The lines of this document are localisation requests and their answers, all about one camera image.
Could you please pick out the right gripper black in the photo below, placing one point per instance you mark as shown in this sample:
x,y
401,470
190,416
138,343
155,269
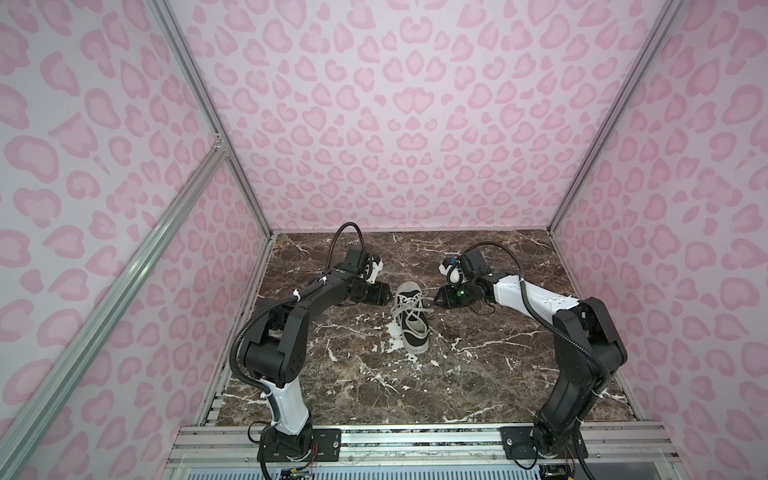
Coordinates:
x,y
447,299

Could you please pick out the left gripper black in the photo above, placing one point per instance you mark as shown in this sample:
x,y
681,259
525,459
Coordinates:
x,y
381,290

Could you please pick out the black white canvas sneaker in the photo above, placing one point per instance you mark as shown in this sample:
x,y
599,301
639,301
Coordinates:
x,y
412,345

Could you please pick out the white shoelace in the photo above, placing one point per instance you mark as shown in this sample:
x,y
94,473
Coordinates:
x,y
411,313

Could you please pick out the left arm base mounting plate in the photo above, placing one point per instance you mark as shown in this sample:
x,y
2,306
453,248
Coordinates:
x,y
319,445

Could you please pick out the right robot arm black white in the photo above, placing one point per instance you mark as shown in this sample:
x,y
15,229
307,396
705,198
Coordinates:
x,y
587,347

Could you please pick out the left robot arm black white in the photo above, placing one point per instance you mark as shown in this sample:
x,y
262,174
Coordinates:
x,y
270,351

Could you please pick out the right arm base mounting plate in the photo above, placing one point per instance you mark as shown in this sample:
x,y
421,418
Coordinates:
x,y
526,443

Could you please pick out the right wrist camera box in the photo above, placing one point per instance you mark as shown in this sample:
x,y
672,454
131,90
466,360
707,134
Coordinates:
x,y
465,267

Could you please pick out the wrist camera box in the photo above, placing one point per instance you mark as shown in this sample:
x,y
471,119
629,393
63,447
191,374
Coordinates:
x,y
465,267
362,264

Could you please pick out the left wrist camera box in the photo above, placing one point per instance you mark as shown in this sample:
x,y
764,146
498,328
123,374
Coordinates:
x,y
362,264

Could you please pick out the aluminium front rail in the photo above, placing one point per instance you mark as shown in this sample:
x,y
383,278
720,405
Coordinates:
x,y
617,450

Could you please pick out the left corner aluminium post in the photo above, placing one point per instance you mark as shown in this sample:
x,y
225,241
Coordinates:
x,y
180,49

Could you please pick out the corner aluminium post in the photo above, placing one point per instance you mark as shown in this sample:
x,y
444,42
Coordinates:
x,y
180,49
663,27

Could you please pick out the right corner aluminium post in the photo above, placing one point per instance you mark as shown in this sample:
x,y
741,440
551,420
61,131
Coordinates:
x,y
663,27

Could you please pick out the diagonal aluminium frame bar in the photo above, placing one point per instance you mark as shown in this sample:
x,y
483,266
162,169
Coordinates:
x,y
39,413

